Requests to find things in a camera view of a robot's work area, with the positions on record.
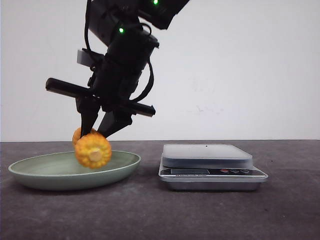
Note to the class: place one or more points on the black claw gripper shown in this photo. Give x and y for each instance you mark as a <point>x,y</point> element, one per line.
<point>109,88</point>

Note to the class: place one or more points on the yellow corn cob piece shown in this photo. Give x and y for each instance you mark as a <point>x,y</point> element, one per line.
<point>92,150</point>

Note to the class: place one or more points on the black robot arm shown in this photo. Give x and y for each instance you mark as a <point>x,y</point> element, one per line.
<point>125,27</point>

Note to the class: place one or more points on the green oval plate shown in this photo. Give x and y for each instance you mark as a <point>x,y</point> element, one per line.
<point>62,172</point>

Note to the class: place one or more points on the silver digital kitchen scale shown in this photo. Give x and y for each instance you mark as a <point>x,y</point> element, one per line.
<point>209,167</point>

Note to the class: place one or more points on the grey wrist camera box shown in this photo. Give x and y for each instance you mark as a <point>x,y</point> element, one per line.
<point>83,58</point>

